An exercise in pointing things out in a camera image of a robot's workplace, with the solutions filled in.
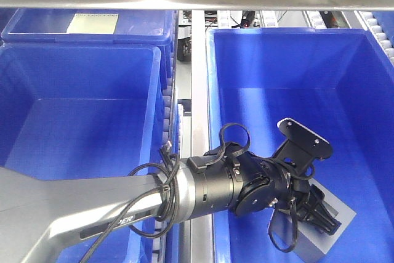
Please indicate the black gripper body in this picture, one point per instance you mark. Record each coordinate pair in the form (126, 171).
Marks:
(303, 200)

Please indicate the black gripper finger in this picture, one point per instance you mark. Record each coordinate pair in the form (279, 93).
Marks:
(323, 219)

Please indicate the gray foam base block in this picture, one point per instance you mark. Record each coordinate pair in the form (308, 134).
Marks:
(317, 238)

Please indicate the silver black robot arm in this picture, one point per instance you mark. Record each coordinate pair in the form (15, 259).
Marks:
(40, 218)

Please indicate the blue target bin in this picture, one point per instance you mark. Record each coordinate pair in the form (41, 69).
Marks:
(338, 83)

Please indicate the blue bin with label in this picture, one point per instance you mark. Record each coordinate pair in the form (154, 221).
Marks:
(117, 26)

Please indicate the blue bin left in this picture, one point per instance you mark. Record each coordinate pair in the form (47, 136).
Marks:
(81, 112)

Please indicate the white paper label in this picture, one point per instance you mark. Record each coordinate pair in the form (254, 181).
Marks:
(90, 23)

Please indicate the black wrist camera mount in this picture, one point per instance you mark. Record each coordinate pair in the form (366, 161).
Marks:
(302, 146)

